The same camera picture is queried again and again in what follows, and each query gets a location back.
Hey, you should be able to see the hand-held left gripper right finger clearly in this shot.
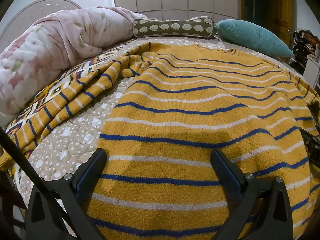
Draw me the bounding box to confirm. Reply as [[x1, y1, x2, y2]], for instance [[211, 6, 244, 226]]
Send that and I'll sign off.
[[211, 148, 293, 240]]

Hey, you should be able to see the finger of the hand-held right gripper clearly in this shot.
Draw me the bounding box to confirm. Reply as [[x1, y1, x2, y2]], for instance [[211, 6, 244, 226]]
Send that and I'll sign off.
[[299, 127, 320, 167]]

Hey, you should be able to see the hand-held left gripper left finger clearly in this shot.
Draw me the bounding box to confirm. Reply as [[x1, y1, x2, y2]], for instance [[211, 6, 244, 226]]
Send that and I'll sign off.
[[25, 148, 108, 240]]

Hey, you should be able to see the yellow striped knit sweater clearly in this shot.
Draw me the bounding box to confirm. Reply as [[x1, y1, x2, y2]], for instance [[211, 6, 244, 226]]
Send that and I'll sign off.
[[0, 42, 320, 240]]

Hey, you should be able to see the beige dotted quilted bedspread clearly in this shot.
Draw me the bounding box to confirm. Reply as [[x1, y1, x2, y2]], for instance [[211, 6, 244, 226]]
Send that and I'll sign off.
[[7, 35, 320, 230]]

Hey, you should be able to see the white cabinet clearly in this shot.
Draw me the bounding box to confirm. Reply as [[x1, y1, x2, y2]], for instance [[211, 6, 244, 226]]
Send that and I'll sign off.
[[302, 55, 320, 87]]

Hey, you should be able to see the cluttered shelf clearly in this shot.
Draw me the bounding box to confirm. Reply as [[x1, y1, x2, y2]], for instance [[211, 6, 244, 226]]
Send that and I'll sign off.
[[290, 29, 320, 64]]

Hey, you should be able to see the geometric patterned blanket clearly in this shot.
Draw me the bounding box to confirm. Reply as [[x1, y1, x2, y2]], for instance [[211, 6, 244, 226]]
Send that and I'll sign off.
[[5, 42, 133, 140]]

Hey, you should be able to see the teal ribbed pillow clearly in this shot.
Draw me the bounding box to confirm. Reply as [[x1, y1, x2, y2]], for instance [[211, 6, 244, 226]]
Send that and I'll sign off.
[[215, 19, 295, 58]]

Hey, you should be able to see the pink floral comforter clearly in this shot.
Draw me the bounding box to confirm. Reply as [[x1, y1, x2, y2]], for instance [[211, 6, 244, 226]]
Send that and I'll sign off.
[[0, 6, 148, 123]]

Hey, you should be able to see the brown wooden door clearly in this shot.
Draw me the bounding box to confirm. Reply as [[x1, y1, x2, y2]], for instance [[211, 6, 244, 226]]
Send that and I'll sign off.
[[268, 0, 294, 44]]

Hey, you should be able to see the brown hedgehog print bolster pillow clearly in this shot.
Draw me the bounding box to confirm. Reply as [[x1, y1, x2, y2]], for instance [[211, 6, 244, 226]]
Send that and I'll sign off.
[[132, 16, 217, 39]]

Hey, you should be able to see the pink padded headboard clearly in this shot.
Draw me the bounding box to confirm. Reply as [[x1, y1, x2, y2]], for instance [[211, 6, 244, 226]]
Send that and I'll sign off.
[[0, 0, 82, 47]]

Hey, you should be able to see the black cable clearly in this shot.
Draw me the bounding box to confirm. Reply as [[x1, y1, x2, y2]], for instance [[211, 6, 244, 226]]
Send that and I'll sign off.
[[0, 126, 83, 240]]

